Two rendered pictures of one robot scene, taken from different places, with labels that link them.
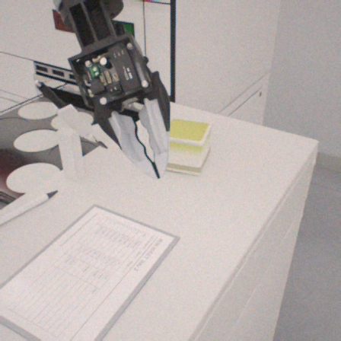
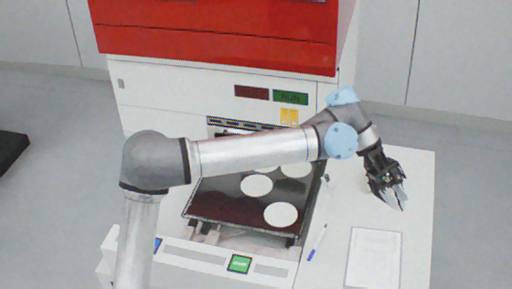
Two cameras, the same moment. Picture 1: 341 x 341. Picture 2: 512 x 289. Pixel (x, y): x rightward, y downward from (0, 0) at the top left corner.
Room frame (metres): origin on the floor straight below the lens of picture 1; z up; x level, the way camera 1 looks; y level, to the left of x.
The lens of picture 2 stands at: (-0.38, 0.60, 2.07)
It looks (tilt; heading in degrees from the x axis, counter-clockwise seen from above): 40 degrees down; 344
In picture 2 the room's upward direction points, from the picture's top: 3 degrees counter-clockwise
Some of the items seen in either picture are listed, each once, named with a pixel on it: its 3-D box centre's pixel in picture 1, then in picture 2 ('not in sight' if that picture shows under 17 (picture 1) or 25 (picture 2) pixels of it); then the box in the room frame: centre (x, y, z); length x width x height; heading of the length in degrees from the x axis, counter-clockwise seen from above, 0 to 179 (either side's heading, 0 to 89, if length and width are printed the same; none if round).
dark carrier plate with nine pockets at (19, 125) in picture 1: (38, 140); (255, 185); (0.78, 0.30, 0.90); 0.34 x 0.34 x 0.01; 58
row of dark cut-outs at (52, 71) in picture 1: (94, 82); (267, 127); (0.97, 0.20, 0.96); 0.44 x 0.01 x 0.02; 58
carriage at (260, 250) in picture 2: not in sight; (237, 255); (0.55, 0.43, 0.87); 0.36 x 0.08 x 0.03; 58
